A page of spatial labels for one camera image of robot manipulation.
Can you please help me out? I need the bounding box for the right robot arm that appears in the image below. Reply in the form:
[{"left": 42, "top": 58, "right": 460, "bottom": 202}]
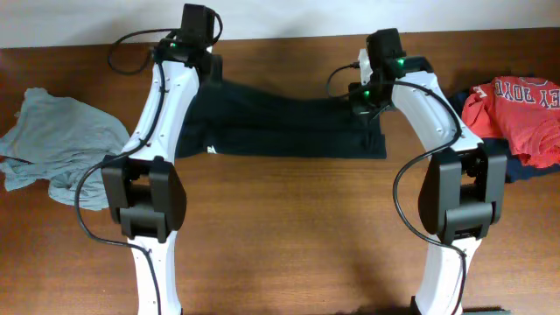
[{"left": 348, "top": 28, "right": 507, "bottom": 315}]

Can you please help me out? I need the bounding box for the red printed t-shirt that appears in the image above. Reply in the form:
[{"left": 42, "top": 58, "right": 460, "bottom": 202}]
[{"left": 461, "top": 76, "right": 560, "bottom": 170}]

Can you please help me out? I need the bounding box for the black t-shirt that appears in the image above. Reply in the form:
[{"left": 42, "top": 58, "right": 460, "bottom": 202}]
[{"left": 176, "top": 80, "right": 387, "bottom": 159}]

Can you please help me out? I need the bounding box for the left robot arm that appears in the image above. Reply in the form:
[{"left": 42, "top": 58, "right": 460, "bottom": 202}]
[{"left": 101, "top": 3, "right": 223, "bottom": 314}]

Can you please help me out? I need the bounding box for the navy blue garment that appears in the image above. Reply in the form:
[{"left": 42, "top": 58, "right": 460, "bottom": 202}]
[{"left": 448, "top": 73, "right": 560, "bottom": 185}]

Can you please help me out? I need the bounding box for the grey t-shirt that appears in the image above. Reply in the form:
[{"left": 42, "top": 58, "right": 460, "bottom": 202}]
[{"left": 1, "top": 87, "right": 130, "bottom": 206}]

